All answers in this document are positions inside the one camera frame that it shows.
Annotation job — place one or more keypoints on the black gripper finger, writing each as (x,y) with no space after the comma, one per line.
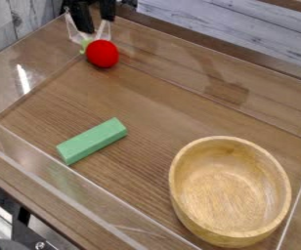
(107,8)
(80,14)

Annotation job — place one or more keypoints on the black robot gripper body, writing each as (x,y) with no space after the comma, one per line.
(73,3)

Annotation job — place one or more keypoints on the red plush strawberry toy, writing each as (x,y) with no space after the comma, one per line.
(100,52)

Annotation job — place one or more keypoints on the green rectangular block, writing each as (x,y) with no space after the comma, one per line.
(92,140)

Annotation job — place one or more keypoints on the wooden bowl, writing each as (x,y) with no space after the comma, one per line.
(230,191)

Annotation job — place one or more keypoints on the clear acrylic tray wall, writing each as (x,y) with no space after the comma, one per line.
(174,92)

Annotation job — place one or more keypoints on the black table leg bracket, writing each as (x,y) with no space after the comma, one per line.
(24,235)

